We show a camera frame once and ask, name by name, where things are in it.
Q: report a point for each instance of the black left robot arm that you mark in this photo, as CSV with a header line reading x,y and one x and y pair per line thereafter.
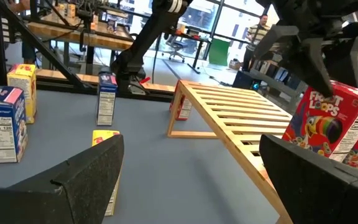
x,y
149,40

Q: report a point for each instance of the blue Frosted Flakes cereal box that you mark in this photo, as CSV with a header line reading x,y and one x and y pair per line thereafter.
x,y
2,137
106,105

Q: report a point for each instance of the wooden workbench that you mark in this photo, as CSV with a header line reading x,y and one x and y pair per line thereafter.
x,y
73,35

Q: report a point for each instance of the black aluminium table frame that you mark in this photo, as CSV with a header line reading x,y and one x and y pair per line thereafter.
x,y
42,46

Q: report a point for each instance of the black desk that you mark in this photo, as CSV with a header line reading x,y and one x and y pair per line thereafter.
x,y
198,56

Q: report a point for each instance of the black computer tower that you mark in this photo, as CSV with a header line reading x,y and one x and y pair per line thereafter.
x,y
244,80

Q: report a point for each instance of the grey office chair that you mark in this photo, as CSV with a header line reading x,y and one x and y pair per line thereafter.
x,y
176,46

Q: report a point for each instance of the person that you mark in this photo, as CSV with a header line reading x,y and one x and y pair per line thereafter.
x,y
19,4
256,34

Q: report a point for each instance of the wooden slatted shelf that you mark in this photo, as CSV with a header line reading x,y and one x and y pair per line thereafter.
x,y
194,134

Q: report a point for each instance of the low bookshelf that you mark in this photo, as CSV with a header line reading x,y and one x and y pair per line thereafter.
x,y
278,74

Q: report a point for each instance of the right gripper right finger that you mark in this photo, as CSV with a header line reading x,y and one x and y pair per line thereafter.
x,y
315,193

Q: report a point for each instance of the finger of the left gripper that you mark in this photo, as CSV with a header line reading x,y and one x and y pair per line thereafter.
x,y
350,62
312,65

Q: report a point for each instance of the yellow Corn Pops cereal box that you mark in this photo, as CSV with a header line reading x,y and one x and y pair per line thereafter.
x,y
102,137
23,84

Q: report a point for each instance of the cardboard box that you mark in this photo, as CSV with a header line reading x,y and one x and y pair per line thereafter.
x,y
235,64

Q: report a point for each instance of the green board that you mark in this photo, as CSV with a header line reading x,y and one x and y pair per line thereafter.
x,y
219,51

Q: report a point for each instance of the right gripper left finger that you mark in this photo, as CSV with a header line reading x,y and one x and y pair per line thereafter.
x,y
73,193

